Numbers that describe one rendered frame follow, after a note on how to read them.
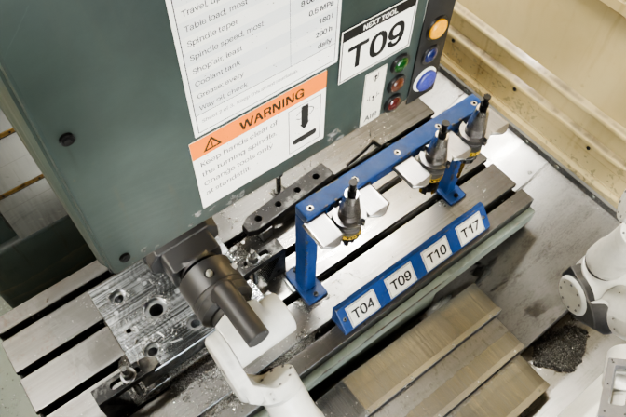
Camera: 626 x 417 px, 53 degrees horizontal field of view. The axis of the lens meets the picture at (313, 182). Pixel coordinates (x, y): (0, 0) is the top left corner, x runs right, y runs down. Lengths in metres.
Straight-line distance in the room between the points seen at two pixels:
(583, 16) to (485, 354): 0.82
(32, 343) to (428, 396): 0.88
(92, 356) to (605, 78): 1.28
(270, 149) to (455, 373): 1.04
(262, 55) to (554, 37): 1.15
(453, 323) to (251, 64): 1.18
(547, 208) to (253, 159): 1.23
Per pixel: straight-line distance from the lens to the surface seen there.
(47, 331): 1.50
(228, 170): 0.62
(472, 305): 1.67
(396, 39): 0.67
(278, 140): 0.64
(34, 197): 1.54
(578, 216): 1.77
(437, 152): 1.21
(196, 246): 0.97
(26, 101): 0.46
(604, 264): 1.22
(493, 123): 1.35
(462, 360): 1.60
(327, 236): 1.13
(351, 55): 0.63
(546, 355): 1.75
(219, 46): 0.51
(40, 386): 1.46
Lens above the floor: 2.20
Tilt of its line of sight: 56 degrees down
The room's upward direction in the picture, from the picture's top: 2 degrees clockwise
